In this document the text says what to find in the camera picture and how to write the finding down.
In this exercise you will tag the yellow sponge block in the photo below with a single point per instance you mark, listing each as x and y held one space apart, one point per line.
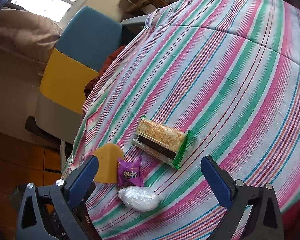
107 156

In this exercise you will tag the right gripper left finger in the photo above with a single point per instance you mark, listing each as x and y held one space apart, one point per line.
79 181

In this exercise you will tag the striped pink green bedsheet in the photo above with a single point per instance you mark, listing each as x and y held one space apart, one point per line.
226 70

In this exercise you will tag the pink beige curtain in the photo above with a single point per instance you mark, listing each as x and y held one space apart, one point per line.
28 35

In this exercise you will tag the orange wooden wardrobe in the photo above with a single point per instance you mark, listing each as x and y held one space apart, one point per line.
22 162

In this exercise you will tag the dark red cloth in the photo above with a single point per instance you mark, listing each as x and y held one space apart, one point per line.
91 84

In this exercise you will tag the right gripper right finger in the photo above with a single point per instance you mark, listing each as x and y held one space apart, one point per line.
220 182

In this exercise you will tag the green cracker packet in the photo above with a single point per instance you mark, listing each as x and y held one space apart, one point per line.
160 141

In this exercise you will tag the red blanket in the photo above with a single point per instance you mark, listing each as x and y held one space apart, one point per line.
291 222

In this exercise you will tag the white plastic ball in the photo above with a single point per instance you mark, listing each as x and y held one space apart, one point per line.
140 199

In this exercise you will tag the grey yellow blue headboard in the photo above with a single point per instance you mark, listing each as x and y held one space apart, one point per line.
79 54

